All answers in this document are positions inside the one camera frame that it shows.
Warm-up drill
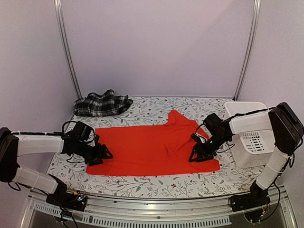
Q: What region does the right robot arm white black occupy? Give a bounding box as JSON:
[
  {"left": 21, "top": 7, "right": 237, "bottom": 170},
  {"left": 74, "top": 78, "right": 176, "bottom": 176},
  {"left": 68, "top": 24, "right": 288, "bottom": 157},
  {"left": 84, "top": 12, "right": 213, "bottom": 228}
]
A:
[{"left": 189, "top": 102, "right": 304, "bottom": 207}]

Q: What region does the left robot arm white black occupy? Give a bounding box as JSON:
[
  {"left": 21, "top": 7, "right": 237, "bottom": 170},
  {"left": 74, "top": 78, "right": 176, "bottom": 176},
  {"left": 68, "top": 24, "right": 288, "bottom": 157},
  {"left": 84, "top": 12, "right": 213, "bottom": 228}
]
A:
[{"left": 0, "top": 121, "right": 113, "bottom": 206}]

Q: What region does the black white plaid skirt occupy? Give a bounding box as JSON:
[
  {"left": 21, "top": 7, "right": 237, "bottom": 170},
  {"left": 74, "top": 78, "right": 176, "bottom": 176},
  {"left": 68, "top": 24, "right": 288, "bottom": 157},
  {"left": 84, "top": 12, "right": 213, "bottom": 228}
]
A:
[{"left": 73, "top": 89, "right": 133, "bottom": 117}]

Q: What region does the front aluminium rail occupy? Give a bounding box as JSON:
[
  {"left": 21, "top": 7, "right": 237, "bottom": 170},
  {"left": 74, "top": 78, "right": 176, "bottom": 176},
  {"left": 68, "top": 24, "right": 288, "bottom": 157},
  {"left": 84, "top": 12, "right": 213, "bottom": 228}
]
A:
[{"left": 20, "top": 185, "right": 299, "bottom": 228}]

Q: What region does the right aluminium frame post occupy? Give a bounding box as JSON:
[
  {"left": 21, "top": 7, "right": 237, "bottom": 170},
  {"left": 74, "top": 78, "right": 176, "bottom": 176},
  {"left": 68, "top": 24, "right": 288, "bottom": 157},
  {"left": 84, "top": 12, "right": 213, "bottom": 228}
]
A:
[{"left": 233, "top": 0, "right": 261, "bottom": 101}]

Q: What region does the aluminium frame post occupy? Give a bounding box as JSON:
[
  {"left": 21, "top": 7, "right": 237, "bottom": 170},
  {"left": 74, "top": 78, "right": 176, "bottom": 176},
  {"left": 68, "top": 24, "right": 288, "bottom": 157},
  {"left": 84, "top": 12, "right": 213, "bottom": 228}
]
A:
[
  {"left": 54, "top": 0, "right": 82, "bottom": 99},
  {"left": 233, "top": 0, "right": 261, "bottom": 101}
]

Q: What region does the red garment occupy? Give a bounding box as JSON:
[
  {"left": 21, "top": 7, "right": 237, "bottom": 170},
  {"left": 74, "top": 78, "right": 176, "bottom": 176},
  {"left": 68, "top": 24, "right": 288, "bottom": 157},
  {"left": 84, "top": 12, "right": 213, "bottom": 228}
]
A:
[{"left": 86, "top": 110, "right": 220, "bottom": 176}]

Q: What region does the white plastic laundry bin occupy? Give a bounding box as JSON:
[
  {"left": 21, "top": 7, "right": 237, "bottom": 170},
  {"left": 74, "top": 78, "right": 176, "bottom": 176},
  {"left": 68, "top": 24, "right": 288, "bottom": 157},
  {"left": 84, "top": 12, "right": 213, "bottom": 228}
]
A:
[{"left": 224, "top": 101, "right": 275, "bottom": 168}]

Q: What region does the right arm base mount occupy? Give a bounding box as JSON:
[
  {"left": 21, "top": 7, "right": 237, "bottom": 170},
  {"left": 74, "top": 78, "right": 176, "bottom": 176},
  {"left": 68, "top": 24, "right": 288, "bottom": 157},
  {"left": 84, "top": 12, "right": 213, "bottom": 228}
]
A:
[{"left": 228, "top": 190, "right": 270, "bottom": 212}]

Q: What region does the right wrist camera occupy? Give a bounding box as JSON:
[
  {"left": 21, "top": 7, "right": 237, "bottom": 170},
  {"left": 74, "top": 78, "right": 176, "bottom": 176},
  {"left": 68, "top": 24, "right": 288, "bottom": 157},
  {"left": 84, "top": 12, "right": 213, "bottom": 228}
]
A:
[{"left": 190, "top": 133, "right": 206, "bottom": 143}]

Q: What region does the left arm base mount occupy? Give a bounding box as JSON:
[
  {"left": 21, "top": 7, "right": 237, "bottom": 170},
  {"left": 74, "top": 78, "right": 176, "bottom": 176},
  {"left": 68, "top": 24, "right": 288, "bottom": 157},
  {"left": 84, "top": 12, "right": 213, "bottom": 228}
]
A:
[{"left": 46, "top": 189, "right": 87, "bottom": 212}]

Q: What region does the floral patterned table cloth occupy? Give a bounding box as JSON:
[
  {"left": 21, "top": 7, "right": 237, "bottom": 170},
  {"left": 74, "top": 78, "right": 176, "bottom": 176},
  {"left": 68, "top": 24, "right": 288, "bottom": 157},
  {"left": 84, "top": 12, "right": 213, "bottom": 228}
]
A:
[{"left": 48, "top": 97, "right": 263, "bottom": 199}]

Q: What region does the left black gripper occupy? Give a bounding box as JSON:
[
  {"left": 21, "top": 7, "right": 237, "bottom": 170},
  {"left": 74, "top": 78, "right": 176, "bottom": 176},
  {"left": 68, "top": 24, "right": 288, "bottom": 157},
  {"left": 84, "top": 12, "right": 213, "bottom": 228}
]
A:
[{"left": 76, "top": 141, "right": 113, "bottom": 167}]

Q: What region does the left aluminium frame post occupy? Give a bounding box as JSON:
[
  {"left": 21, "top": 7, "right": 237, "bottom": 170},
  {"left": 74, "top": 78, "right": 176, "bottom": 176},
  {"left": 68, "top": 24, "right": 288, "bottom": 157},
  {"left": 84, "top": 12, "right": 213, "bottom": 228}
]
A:
[{"left": 54, "top": 0, "right": 82, "bottom": 99}]

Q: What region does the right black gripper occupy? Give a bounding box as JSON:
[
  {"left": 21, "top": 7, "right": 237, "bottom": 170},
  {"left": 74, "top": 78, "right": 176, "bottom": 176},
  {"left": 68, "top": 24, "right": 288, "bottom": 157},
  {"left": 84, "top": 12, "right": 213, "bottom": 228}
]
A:
[{"left": 189, "top": 134, "right": 229, "bottom": 163}]

